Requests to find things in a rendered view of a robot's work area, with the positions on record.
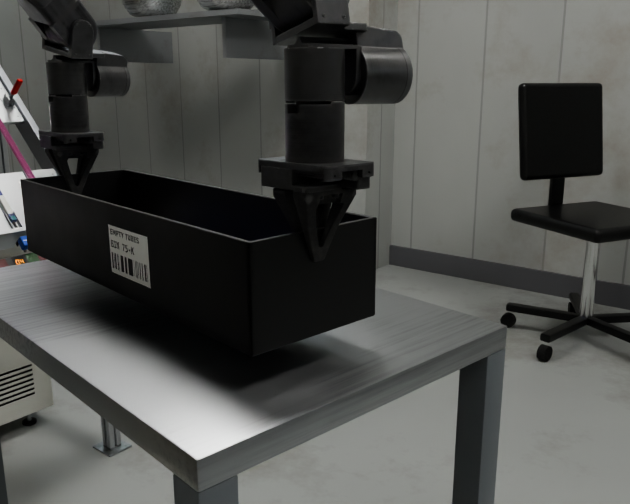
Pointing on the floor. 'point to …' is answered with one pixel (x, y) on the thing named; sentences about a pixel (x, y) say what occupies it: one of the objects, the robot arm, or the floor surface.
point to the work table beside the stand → (233, 379)
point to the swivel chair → (597, 230)
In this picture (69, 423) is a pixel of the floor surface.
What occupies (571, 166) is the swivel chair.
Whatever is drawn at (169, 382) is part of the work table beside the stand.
